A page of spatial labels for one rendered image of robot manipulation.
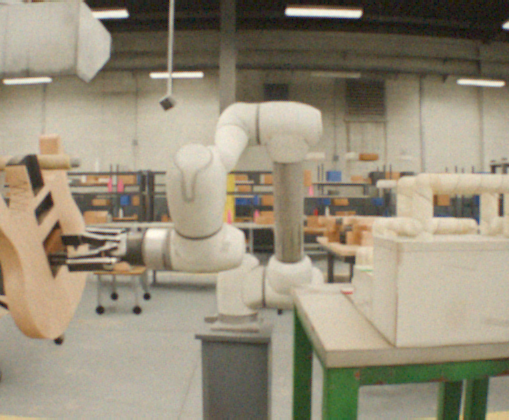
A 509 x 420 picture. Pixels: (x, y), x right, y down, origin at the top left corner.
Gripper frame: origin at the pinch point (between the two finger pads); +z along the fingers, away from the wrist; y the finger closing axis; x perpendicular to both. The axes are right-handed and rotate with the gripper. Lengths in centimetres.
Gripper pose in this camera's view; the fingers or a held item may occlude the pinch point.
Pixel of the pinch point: (57, 248)
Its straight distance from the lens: 101.1
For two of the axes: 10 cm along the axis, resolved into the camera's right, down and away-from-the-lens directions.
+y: -0.2, -4.8, 8.8
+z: -10.0, 0.1, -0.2
